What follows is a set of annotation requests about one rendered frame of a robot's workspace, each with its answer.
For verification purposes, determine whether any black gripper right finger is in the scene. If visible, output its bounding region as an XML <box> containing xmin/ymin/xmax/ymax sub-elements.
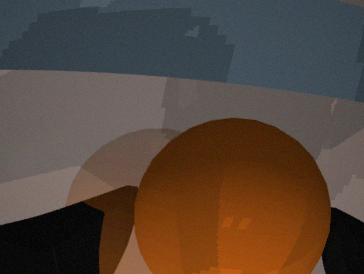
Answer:
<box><xmin>321</xmin><ymin>207</ymin><xmax>364</xmax><ymax>274</ymax></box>

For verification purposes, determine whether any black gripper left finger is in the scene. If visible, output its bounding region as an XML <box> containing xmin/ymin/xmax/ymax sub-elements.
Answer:
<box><xmin>0</xmin><ymin>202</ymin><xmax>105</xmax><ymax>274</ymax></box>

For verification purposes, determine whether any orange ball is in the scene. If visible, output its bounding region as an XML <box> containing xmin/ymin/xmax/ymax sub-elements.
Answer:
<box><xmin>175</xmin><ymin>117</ymin><xmax>331</xmax><ymax>274</ymax></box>
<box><xmin>64</xmin><ymin>129</ymin><xmax>185</xmax><ymax>274</ymax></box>

